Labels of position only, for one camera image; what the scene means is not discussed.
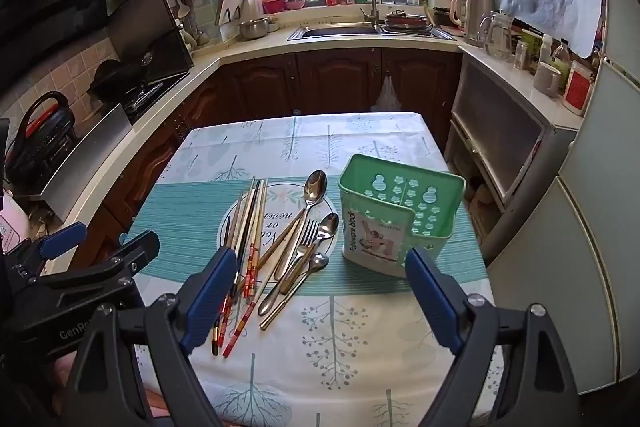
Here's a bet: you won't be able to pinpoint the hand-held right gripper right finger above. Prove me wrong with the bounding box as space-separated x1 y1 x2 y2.
406 247 582 427

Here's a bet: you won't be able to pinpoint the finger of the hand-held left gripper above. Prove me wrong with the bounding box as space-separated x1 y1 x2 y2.
7 222 88 276
47 230 161 314

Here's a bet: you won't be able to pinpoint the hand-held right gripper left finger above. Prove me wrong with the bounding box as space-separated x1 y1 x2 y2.
60 247 239 427

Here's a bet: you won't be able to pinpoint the pile of chopsticks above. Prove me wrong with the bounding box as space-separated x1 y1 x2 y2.
220 176 307 358

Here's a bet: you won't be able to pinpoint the green plastic utensil holder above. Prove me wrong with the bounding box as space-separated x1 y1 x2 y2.
338 153 467 279

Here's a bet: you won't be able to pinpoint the wooden-handled utensil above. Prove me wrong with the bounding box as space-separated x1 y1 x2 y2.
258 252 331 332

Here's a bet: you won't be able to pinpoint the large silver spoon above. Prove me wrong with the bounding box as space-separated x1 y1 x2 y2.
272 170 329 282

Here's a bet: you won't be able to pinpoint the stainless steel panel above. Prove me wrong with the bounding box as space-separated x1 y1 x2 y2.
40 103 133 223

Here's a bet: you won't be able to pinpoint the silver fork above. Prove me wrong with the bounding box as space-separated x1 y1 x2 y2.
257 219 321 317

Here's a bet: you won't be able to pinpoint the teal leaf print tablecloth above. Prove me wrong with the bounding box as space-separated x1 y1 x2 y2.
122 112 506 427

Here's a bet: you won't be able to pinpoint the pale green fridge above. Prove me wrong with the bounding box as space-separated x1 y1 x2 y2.
487 0 640 383

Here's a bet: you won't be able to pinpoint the gas stove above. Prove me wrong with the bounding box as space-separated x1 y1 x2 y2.
120 72 193 118

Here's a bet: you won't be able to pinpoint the black wok with lid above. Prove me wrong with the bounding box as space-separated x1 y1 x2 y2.
87 52 156 102

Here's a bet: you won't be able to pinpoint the grey side cabinet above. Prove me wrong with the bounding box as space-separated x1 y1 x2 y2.
445 44 583 258

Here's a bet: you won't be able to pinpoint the white plastic bag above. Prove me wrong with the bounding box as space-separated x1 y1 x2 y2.
371 74 403 112

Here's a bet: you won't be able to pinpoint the wooden kitchen base cabinets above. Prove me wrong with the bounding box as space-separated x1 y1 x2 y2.
75 47 463 268

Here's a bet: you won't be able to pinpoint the black stove splash guard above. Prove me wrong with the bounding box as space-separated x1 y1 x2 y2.
107 0 196 85

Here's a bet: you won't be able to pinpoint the grey mug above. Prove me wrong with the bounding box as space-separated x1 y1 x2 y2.
532 62 563 98

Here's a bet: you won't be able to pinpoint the steel bowl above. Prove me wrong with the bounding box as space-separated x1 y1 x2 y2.
239 18 271 40

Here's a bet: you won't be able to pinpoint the glass pitcher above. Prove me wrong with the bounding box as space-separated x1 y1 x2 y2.
479 11 516 60

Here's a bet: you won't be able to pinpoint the white cutting board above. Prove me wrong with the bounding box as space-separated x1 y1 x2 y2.
215 0 261 26

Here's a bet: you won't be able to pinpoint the clear bottle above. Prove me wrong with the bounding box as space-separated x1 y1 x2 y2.
552 39 571 80

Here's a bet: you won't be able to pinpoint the pan in sink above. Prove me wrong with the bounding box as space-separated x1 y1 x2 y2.
384 9 433 32

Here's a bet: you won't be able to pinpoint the steel sink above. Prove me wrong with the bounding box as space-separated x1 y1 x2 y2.
287 23 458 42

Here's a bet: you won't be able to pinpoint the steel electric kettle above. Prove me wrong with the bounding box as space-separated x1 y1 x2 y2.
449 0 497 48

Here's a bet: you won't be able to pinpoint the pink basin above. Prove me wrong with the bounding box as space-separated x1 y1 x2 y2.
261 0 306 14

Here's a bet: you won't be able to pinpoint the black cooker red handle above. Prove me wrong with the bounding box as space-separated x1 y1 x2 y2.
5 91 78 188

